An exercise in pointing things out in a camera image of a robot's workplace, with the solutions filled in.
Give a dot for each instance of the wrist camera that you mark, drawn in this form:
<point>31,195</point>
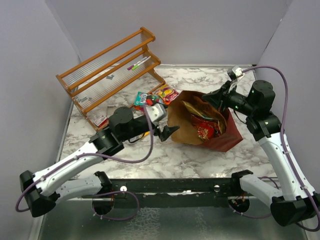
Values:
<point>156,112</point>
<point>235,74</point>

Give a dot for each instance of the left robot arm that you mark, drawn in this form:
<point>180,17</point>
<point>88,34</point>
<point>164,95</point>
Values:
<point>43,189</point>

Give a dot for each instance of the small grey open box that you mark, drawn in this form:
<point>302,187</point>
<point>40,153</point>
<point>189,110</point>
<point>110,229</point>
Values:
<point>111,108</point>

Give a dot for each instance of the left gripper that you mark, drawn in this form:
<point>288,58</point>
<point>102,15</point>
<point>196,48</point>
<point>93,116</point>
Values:
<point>166,132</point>

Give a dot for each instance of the red brown paper bag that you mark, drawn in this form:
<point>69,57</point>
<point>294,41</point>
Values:
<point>187,134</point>

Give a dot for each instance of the small red white box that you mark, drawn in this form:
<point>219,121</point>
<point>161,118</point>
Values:
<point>100,121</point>

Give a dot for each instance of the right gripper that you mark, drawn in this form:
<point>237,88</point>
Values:
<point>221,95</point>

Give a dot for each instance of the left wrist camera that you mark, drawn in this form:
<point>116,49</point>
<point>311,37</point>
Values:
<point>156,112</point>

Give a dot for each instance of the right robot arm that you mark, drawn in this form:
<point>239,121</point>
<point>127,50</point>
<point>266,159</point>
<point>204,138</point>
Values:
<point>296,200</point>

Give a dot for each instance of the teal Fox's candy bag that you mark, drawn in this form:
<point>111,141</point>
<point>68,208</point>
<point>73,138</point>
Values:
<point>143,98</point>

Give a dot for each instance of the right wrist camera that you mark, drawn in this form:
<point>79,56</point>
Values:
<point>235,74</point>

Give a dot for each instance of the red rice cracker bag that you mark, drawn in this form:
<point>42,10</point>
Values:
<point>207,128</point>

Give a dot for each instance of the beige snack packet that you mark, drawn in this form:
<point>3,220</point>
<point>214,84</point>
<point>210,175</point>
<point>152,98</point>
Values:
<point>206,112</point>

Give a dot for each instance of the orange wooden rack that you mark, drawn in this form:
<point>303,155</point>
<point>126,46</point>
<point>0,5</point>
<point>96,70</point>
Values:
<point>95,80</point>

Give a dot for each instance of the black mounting rail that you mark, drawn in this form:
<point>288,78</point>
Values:
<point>167,193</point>

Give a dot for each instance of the orange fruit candy bag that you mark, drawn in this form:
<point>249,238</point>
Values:
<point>139,108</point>

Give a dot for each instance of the yellow snack bar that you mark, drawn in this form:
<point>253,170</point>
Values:
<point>138,137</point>

